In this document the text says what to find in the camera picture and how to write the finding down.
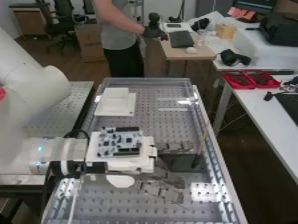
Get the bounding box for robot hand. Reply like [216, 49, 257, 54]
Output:
[84, 126, 198, 204]

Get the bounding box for small white box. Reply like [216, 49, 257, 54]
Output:
[92, 87, 136, 118]

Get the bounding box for black plate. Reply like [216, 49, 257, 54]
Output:
[168, 154, 200, 172]

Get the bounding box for clear box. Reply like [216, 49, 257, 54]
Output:
[41, 77, 247, 224]

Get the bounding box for wooden desk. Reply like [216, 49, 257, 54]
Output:
[144, 21, 219, 80]

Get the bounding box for cardboard box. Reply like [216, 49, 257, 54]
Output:
[73, 23, 107, 63]

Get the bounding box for red tray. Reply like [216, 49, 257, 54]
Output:
[243, 69, 281, 89]
[219, 70, 256, 91]

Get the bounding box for white desk with red trays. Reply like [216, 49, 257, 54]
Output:
[212, 70, 298, 185]

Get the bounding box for person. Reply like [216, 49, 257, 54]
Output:
[90, 0, 170, 79]

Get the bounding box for black keyboard on wooden desk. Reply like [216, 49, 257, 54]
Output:
[167, 30, 195, 49]

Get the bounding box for black headphones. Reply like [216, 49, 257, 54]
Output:
[219, 48, 252, 67]

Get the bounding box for black office chair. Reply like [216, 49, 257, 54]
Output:
[35, 0, 90, 38]

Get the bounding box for small wooden box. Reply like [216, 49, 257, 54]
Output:
[214, 23, 237, 41]

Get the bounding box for white desk with headphones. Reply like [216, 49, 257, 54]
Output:
[211, 11, 298, 72]

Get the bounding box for wooden cabinet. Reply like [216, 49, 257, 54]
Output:
[7, 2, 49, 37]

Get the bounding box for orange sticky notes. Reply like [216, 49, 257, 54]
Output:
[225, 6, 257, 21]

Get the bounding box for black bag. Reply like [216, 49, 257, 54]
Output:
[257, 13, 298, 47]

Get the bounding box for computer screen with sticky notes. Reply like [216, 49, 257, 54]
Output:
[231, 0, 279, 14]

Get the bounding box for black cable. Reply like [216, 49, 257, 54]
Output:
[62, 129, 91, 140]

